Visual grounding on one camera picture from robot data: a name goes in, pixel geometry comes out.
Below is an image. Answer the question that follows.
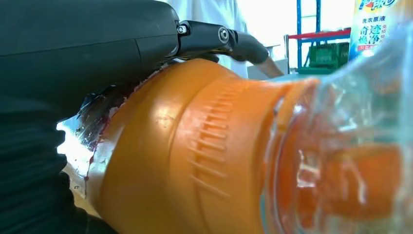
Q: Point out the person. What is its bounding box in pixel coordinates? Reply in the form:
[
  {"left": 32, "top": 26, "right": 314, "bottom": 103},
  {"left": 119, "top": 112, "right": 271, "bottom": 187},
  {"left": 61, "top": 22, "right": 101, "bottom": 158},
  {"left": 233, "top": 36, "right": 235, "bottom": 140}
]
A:
[{"left": 163, "top": 0, "right": 250, "bottom": 79}]

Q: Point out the blue metal rack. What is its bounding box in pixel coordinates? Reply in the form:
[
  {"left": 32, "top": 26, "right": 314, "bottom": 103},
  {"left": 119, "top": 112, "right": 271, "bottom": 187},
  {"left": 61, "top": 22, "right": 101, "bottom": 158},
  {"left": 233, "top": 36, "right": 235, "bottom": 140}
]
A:
[{"left": 295, "top": 0, "right": 323, "bottom": 70}]

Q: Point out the red pole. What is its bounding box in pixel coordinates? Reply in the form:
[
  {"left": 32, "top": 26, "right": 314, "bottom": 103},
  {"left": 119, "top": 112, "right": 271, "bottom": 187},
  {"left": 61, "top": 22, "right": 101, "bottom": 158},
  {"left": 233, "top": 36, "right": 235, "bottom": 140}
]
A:
[{"left": 286, "top": 28, "right": 352, "bottom": 41}]

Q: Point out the green plastic crate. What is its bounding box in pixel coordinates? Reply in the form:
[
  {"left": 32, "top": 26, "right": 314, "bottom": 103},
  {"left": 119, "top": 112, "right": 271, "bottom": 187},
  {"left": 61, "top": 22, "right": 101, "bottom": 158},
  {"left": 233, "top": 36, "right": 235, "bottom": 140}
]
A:
[{"left": 297, "top": 42, "right": 351, "bottom": 76}]

